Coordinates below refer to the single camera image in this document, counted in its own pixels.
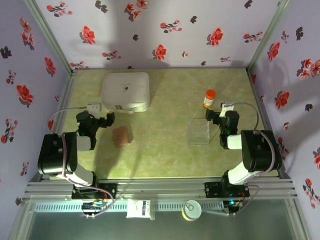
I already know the aluminium cross rail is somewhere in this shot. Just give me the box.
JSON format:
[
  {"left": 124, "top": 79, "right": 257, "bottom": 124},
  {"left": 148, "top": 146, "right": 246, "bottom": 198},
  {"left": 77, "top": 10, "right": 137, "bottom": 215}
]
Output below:
[{"left": 22, "top": 177, "right": 299, "bottom": 201}]

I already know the pale upright bracket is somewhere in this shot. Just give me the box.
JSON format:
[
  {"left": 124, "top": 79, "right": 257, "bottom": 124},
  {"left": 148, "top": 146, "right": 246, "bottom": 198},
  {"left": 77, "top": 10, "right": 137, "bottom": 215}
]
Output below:
[{"left": 149, "top": 198, "right": 157, "bottom": 221}]

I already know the white paper pack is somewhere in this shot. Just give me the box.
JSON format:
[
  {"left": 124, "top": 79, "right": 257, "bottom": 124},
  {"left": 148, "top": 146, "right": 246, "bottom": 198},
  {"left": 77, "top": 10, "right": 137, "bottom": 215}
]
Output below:
[{"left": 125, "top": 198, "right": 152, "bottom": 219}]

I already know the white pill case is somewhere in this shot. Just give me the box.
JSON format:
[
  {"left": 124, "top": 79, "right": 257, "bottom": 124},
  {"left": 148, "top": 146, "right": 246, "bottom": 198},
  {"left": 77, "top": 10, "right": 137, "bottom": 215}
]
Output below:
[{"left": 101, "top": 72, "right": 151, "bottom": 115}]

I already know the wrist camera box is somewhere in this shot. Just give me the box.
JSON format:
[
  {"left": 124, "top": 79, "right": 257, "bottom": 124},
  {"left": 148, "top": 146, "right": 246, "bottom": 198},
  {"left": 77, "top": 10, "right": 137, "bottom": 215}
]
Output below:
[
  {"left": 219, "top": 101, "right": 236, "bottom": 118},
  {"left": 87, "top": 102, "right": 102, "bottom": 117}
]

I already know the aluminium corner post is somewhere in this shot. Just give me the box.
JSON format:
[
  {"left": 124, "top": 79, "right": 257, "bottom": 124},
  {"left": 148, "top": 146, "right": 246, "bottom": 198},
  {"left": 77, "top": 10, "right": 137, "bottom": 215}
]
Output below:
[
  {"left": 23, "top": 0, "right": 79, "bottom": 76},
  {"left": 246, "top": 0, "right": 292, "bottom": 74}
]

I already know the slotted white cable duct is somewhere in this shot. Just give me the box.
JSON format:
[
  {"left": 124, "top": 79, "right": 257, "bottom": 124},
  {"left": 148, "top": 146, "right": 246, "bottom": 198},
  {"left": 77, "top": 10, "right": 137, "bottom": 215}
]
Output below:
[{"left": 33, "top": 201, "right": 226, "bottom": 214}]

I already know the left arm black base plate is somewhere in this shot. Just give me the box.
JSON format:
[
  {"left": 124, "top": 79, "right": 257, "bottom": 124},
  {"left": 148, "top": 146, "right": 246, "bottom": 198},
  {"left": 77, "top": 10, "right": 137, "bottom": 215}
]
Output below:
[{"left": 71, "top": 182, "right": 118, "bottom": 201}]

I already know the aluminium side rail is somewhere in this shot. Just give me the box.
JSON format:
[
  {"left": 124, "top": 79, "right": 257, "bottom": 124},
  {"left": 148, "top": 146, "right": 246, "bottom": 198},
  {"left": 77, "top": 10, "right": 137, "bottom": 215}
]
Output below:
[
  {"left": 247, "top": 69, "right": 294, "bottom": 180},
  {"left": 39, "top": 71, "right": 77, "bottom": 181}
]

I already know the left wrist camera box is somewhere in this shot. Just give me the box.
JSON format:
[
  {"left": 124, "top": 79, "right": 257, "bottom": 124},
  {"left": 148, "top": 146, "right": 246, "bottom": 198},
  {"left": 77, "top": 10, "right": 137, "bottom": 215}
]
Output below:
[{"left": 87, "top": 102, "right": 102, "bottom": 117}]

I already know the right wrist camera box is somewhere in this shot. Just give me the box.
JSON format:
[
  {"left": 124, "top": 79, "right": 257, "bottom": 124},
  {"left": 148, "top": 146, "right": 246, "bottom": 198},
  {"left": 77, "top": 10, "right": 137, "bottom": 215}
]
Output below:
[{"left": 219, "top": 101, "right": 236, "bottom": 118}]

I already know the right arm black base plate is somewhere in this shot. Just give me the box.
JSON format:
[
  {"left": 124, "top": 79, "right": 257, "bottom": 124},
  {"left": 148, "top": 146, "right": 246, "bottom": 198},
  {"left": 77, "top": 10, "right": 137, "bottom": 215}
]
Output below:
[{"left": 204, "top": 181, "right": 250, "bottom": 200}]

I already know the orange cap pill bottle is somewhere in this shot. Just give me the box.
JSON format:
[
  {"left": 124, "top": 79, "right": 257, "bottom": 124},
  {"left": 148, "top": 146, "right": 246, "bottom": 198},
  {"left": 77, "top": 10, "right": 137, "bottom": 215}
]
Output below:
[{"left": 202, "top": 89, "right": 217, "bottom": 109}]

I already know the tin can with pull tab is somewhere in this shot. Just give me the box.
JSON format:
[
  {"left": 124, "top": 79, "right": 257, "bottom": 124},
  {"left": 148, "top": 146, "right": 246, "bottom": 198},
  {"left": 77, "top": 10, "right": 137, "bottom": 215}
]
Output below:
[{"left": 181, "top": 199, "right": 203, "bottom": 222}]

